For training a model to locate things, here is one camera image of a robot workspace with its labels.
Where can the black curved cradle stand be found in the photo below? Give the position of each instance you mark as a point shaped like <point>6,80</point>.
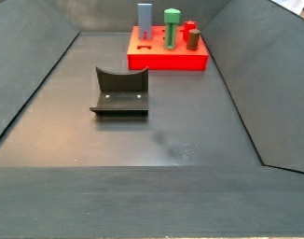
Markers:
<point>123,92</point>

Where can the blue-grey tall block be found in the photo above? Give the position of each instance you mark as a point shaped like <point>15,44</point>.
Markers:
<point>146,20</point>

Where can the dark brown cylinder peg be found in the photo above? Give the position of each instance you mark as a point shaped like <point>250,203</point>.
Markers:
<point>193,43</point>

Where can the red foam peg board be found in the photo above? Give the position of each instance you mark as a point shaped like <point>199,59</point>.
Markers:
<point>147,53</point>

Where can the red star-shaped peg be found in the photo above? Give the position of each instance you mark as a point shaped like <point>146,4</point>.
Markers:
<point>190,25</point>

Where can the green arrow-shaped peg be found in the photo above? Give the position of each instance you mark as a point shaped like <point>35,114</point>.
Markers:
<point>171,21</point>

